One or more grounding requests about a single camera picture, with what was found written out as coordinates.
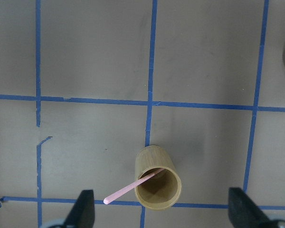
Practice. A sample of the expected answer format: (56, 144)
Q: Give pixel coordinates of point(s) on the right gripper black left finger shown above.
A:
(82, 214)

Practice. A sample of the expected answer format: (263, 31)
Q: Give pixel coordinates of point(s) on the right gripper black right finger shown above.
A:
(243, 212)

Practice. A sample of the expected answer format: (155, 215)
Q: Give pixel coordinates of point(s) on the pink chopstick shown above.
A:
(131, 186)

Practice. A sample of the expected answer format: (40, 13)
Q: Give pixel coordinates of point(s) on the bamboo cylinder holder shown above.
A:
(163, 190)

